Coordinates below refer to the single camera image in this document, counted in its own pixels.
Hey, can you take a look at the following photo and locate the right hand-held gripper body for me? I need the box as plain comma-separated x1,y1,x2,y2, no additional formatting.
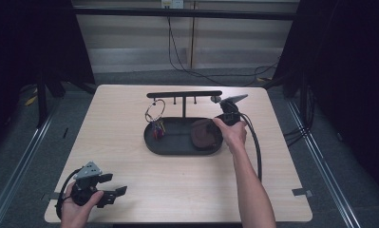
216,93,250,127

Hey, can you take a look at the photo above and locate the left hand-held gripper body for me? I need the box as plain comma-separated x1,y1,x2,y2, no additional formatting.
69,161,115,209

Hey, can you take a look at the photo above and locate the brown leather pouch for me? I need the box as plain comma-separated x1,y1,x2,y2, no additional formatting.
189,118,223,151

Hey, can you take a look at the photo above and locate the black key stand with tray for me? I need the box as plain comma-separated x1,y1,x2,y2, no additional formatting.
143,90,225,157

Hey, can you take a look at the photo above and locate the key ring with coloured tags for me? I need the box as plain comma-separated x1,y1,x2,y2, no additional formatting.
144,98,167,141

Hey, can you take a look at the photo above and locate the person's right hand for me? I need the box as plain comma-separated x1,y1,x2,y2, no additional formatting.
212,117,249,155

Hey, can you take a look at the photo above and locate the person's left hand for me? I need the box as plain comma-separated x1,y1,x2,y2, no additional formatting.
60,180,104,228

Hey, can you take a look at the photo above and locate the grey tape strip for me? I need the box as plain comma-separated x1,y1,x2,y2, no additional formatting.
291,187,314,198
40,191,60,201

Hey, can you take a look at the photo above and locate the yellow floor object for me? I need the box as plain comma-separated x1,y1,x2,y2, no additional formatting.
23,87,39,107

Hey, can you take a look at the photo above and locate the black curtain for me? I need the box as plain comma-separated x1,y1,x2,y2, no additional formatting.
273,0,379,201
0,0,97,156

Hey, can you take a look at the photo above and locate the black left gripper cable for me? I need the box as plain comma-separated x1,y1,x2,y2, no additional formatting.
54,167,83,220

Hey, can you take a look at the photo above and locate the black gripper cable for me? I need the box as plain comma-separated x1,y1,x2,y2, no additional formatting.
54,167,83,220
238,112,263,183

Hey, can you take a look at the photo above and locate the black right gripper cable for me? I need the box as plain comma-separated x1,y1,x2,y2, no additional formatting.
238,112,263,183

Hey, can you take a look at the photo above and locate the metal floor rail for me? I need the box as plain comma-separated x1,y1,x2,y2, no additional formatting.
0,100,61,228
286,99,363,228

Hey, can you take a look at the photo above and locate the bundle of black floor cables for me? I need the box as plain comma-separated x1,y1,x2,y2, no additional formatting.
282,85,315,148

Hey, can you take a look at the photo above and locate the black cable from outlet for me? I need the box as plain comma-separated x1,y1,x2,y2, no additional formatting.
166,15,280,87

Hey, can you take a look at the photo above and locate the black horizontal frame bar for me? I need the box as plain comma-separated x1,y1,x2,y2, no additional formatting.
72,7,298,22

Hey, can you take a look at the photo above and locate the white wall outlet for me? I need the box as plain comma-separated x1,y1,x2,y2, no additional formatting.
161,0,185,10

